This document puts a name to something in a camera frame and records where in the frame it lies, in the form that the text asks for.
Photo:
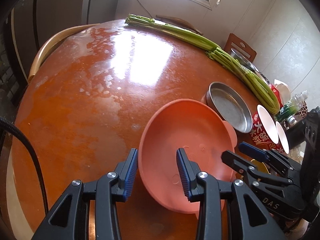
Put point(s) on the large steel mixing bowl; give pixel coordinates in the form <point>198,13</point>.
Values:
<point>243,61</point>

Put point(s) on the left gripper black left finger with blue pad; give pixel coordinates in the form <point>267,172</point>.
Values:
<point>69,216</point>

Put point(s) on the celery bunch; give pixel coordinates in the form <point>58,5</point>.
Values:
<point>259,88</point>
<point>172,30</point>

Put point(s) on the red snack packet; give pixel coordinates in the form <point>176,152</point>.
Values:
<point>277,94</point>

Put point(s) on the light wooden chair back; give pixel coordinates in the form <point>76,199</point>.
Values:
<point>51,44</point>

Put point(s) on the orange pig-shaped plastic plate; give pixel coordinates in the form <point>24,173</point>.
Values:
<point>195,127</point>

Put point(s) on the brown slatted wooden chair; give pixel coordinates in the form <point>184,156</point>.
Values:
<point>241,46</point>

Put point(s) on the left celery bunch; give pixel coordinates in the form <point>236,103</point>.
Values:
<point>172,30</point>

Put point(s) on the dark wooden chair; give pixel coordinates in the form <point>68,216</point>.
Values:
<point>178,22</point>

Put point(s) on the black thermos flask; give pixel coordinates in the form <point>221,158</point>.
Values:
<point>296,134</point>

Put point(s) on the grey refrigerator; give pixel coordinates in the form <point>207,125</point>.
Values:
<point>33,22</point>

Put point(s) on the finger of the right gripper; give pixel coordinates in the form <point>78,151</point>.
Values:
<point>251,175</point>
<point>280,163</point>

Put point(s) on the white foam bowl red label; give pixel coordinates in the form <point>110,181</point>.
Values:
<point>264,133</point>

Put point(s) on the white plastic bag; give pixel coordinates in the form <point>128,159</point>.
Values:
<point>283,89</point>

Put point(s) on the green label plastic bottle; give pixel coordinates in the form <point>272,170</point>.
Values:
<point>292,106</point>

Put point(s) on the right celery bunch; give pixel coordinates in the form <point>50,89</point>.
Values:
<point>259,88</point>

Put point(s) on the yellow shell-shaped plate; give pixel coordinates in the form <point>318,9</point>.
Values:
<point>261,167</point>

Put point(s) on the round steel pan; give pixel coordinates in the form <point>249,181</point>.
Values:
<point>230,106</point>

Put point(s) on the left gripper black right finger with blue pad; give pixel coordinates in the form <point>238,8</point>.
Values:
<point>247,218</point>

